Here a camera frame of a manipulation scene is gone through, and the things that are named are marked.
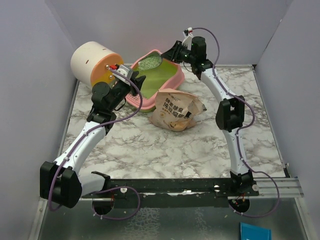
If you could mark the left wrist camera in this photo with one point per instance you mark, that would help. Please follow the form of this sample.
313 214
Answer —
121 72

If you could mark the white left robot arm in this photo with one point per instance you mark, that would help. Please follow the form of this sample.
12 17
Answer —
60 182

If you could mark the cat litter bag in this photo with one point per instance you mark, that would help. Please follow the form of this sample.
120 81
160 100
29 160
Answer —
175 110

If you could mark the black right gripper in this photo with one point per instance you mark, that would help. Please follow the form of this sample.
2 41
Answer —
174 52

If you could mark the aluminium frame rail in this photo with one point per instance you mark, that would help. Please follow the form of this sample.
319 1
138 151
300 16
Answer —
287 188

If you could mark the blue card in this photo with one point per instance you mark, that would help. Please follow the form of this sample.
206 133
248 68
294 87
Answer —
252 232

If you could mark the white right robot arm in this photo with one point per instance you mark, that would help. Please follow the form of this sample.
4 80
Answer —
230 114

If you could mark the cream orange cylindrical cat house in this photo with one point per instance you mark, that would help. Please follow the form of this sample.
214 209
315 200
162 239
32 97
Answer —
90 63

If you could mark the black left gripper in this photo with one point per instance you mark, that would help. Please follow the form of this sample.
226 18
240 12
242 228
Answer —
137 81

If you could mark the pink green litter box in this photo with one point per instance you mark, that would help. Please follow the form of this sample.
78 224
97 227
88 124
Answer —
168 75

